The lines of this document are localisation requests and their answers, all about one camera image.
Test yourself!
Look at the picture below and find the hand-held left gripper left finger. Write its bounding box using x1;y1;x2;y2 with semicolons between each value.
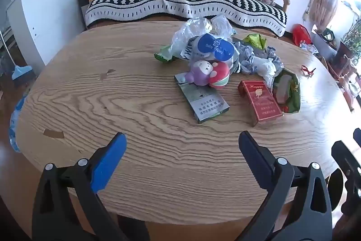
32;132;129;241

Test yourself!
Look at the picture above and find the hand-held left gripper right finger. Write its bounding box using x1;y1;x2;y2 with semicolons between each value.
234;131;335;241

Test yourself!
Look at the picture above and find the large green snack wrapper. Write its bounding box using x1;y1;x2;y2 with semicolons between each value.
271;69;301;114

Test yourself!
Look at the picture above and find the grey paper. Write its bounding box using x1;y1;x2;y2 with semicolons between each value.
234;42;284;80

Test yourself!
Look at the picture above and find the red cigarette box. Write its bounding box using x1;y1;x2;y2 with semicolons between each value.
238;80;283;127

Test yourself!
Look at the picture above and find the grey green cigarette box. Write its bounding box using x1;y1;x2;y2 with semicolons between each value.
174;73;230;124

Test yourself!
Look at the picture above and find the red scissors-like small item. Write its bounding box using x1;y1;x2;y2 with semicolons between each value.
301;64;316;77

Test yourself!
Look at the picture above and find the red green squishy ball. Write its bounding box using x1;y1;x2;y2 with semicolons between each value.
209;60;230;88

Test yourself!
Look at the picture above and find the potted plant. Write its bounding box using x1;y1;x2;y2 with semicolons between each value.
331;19;361;66

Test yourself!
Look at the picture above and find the purple plush toy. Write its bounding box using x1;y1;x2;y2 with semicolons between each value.
185;60;215;86

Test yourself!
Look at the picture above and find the pile of papers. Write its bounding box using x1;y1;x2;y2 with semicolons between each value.
299;43;319;54

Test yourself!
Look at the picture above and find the blue plastic bag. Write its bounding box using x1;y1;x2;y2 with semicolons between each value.
10;96;27;152

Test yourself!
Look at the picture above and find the red bag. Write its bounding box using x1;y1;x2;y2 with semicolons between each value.
292;24;312;47

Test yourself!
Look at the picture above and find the small green wrapper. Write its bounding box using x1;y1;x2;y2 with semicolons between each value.
154;45;177;63

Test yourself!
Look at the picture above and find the crumpled green wrapper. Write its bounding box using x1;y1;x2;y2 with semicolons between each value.
243;33;267;51

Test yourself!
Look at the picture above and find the blue label wipes packet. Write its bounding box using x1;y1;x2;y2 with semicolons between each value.
180;33;240;72

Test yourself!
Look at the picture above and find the blue broom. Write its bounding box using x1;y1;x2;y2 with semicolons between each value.
0;29;36;80

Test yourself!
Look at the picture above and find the clear plastic bag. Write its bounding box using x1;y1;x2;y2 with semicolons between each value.
169;15;236;58

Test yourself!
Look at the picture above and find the white cabinet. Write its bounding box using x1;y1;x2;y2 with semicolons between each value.
6;0;88;66

